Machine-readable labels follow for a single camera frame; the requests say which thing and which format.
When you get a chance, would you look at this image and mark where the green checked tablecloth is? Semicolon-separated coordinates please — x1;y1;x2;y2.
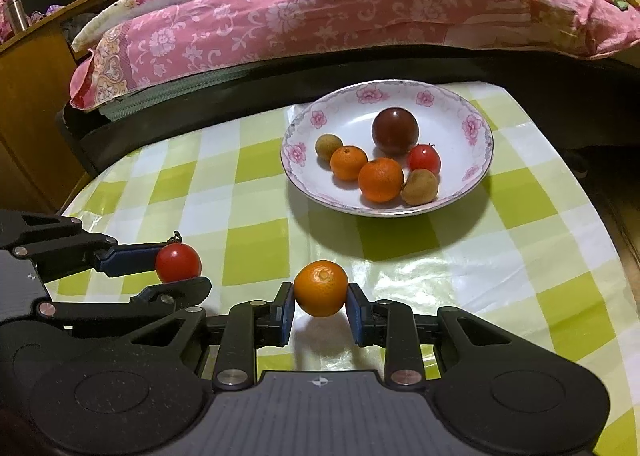
57;80;637;456

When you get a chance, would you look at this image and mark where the brown longan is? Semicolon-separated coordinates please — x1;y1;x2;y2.
401;168;440;207
315;134;344;161

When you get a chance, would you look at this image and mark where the small orange mandarin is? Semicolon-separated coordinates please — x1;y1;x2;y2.
293;260;349;319

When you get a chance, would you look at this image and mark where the red cherry tomato with stem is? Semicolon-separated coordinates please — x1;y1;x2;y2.
155;232;203;284

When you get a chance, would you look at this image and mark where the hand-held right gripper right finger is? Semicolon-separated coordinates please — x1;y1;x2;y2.
346;282;524;389

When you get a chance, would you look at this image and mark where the dark red tomato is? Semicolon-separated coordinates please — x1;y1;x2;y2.
371;107;420;157

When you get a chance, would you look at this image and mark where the wooden cabinet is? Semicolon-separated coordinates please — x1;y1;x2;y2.
0;0;137;217

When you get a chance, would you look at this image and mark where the medium orange mandarin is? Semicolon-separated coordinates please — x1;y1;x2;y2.
330;146;369;181

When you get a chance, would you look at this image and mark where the metal flask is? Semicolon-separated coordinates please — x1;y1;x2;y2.
5;0;29;34

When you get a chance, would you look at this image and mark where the pink floral blanket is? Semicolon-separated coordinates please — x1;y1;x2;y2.
0;0;640;112

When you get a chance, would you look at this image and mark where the large orange mandarin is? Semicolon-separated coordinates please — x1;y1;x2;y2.
358;158;405;203

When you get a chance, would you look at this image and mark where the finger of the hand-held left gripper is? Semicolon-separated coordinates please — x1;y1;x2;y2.
30;277;213;333
0;211;167;283

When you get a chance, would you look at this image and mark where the white floral rimmed plate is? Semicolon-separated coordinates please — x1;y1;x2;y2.
280;80;494;217

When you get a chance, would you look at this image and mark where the dark bed frame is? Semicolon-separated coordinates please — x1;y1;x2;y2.
55;42;640;177

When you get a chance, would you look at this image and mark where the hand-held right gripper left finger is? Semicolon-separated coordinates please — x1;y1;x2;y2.
125;282;296;389

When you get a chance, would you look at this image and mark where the grey mattress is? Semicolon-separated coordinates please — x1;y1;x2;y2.
102;68;281;123

